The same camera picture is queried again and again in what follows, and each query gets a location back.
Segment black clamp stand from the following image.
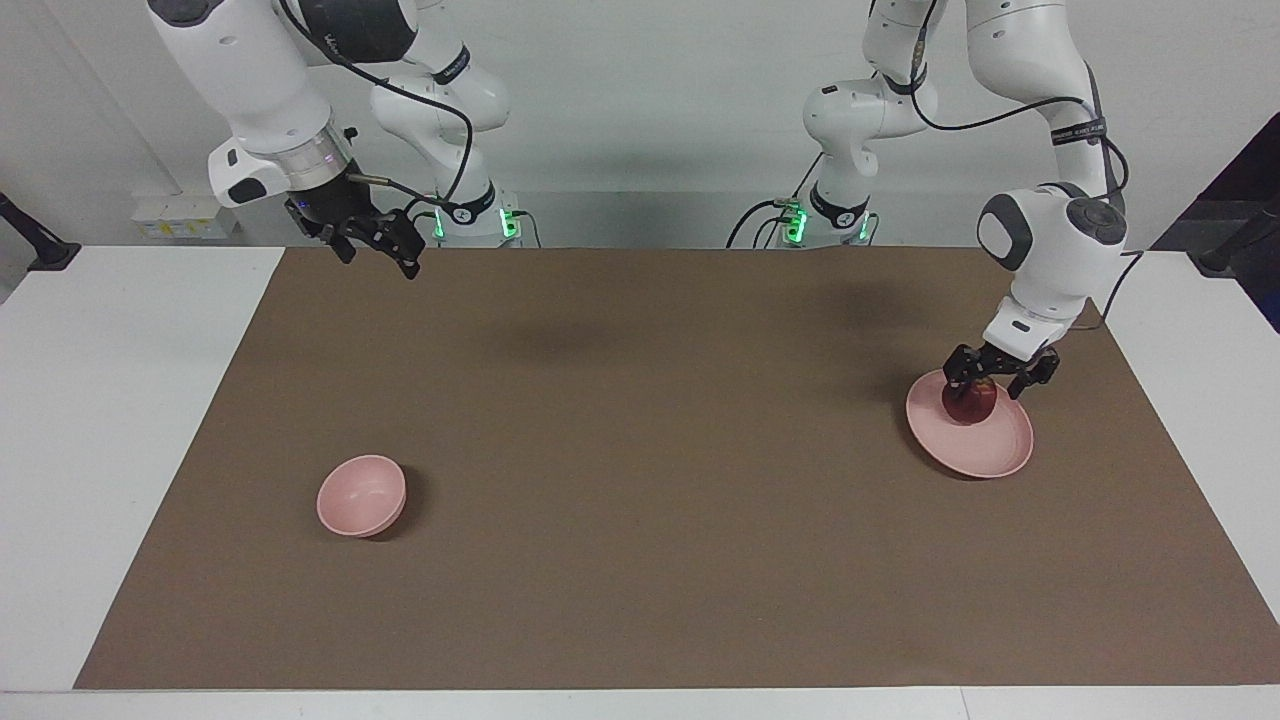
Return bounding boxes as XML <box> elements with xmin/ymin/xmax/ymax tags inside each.
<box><xmin>1188</xmin><ymin>198</ymin><xmax>1280</xmax><ymax>280</ymax></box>
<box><xmin>0</xmin><ymin>190</ymin><xmax>82</xmax><ymax>274</ymax></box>

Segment black base cable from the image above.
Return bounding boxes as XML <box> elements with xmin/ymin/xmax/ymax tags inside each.
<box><xmin>724</xmin><ymin>150</ymin><xmax>827</xmax><ymax>250</ymax></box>

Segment dark red apple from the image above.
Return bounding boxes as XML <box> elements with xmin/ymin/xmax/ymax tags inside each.
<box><xmin>941</xmin><ymin>378</ymin><xmax>998</xmax><ymax>428</ymax></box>

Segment brown table mat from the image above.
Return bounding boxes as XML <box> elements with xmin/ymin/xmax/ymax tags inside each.
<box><xmin>75</xmin><ymin>246</ymin><xmax>1280</xmax><ymax>690</ymax></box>

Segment pink plate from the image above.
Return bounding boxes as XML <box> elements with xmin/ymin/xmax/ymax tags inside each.
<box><xmin>905</xmin><ymin>368</ymin><xmax>1035</xmax><ymax>480</ymax></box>

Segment pink bowl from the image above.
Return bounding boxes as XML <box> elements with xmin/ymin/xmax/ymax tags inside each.
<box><xmin>316</xmin><ymin>454</ymin><xmax>409</xmax><ymax>539</ymax></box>

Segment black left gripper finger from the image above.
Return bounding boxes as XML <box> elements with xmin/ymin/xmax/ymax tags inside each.
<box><xmin>943</xmin><ymin>344</ymin><xmax>993</xmax><ymax>403</ymax></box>
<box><xmin>1007</xmin><ymin>347</ymin><xmax>1061</xmax><ymax>400</ymax></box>

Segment white wall socket box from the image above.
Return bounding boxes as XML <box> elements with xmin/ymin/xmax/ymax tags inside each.
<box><xmin>130</xmin><ymin>196</ymin><xmax>242</xmax><ymax>242</ymax></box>

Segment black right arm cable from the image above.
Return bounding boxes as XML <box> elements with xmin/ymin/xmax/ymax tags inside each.
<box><xmin>276</xmin><ymin>0</ymin><xmax>475</xmax><ymax>207</ymax></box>

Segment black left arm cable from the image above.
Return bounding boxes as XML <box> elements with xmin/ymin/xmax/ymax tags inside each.
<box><xmin>866</xmin><ymin>0</ymin><xmax>1147</xmax><ymax>333</ymax></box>

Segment dark panel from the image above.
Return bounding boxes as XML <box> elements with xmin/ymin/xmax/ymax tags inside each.
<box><xmin>1150</xmin><ymin>110</ymin><xmax>1280</xmax><ymax>333</ymax></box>

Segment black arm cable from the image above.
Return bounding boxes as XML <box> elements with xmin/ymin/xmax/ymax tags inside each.
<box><xmin>866</xmin><ymin>0</ymin><xmax>1147</xmax><ymax>333</ymax></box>
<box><xmin>276</xmin><ymin>0</ymin><xmax>475</xmax><ymax>207</ymax></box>

